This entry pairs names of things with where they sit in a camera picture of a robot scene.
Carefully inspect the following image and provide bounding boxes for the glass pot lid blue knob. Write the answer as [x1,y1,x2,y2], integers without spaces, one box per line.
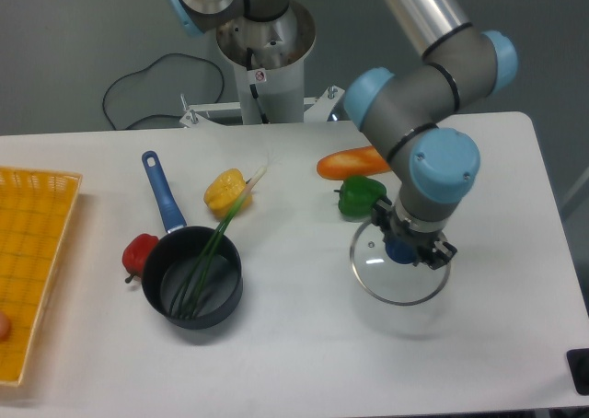
[349,220,452,307]

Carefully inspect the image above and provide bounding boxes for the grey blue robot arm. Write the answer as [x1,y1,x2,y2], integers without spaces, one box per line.
[168,0,518,269]

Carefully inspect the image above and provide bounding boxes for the green spring onion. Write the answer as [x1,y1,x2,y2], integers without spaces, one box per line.
[168,164,268,319]

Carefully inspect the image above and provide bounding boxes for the green bell pepper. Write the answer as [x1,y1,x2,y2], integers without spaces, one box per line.
[337,175,387,218]

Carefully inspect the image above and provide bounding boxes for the orange baguette bread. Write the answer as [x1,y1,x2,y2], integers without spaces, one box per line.
[316,145,390,180]

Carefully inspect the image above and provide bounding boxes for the black device at table corner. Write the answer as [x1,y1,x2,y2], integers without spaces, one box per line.
[566,348,589,396]

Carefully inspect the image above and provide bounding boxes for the dark pot blue handle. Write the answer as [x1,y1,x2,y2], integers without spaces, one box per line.
[142,151,243,330]

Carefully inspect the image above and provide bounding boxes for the yellow bell pepper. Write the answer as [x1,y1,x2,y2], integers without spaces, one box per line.
[203,168,247,221]

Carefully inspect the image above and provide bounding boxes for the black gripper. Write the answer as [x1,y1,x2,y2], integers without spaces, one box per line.
[371,195,457,270]

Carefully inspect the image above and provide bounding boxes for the yellow woven basket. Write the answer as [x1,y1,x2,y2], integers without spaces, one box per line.
[1,167,82,387]

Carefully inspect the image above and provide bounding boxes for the black cable on floor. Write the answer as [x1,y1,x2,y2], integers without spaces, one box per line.
[101,52,225,132]

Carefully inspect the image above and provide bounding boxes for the red bell pepper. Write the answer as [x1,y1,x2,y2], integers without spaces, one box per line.
[121,233,159,284]

